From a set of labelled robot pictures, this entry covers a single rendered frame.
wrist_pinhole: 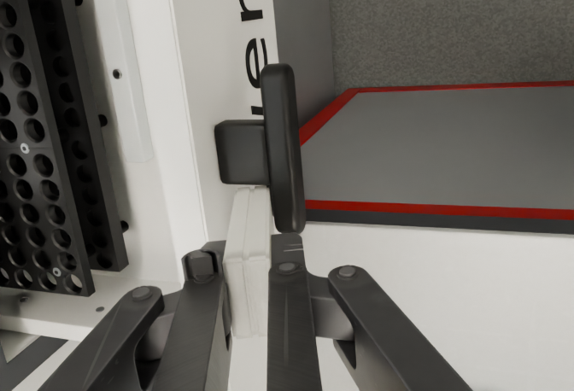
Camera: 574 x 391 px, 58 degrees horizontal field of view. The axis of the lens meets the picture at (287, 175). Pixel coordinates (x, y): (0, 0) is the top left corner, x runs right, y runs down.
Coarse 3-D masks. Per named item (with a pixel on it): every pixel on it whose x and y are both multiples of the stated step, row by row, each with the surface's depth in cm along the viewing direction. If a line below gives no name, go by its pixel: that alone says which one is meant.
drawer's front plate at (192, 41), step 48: (144, 0) 19; (192, 0) 20; (144, 48) 20; (192, 48) 20; (240, 48) 25; (192, 96) 21; (240, 96) 25; (192, 144) 21; (192, 192) 21; (192, 240) 22; (240, 384) 26
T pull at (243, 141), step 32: (288, 64) 21; (288, 96) 21; (224, 128) 22; (256, 128) 21; (288, 128) 21; (224, 160) 22; (256, 160) 22; (288, 160) 21; (288, 192) 22; (288, 224) 22
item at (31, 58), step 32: (0, 0) 25; (0, 32) 25; (32, 32) 25; (32, 64) 25; (32, 128) 27; (32, 160) 27; (64, 160) 27; (64, 192) 28; (64, 224) 28; (64, 256) 30; (64, 288) 30
